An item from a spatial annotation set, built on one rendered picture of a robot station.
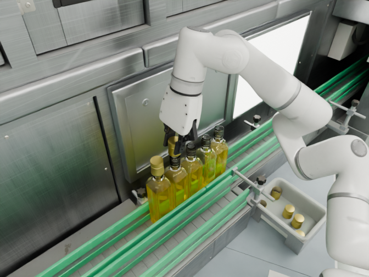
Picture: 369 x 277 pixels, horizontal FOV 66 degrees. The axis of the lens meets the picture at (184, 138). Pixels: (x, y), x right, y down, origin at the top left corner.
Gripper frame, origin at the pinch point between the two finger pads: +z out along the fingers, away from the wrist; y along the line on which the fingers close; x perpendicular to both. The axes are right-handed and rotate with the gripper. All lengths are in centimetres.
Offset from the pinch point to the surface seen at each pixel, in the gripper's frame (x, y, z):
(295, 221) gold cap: 41, 27, 29
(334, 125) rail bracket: 91, 12, 10
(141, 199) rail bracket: -3.9, -5.0, 22.4
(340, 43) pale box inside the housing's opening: 117, -10, -20
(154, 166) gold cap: -6.3, 0.6, 4.9
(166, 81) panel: 5.0, -12.6, -11.4
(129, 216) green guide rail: -8.7, -3.3, 25.5
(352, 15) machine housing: 101, -5, -34
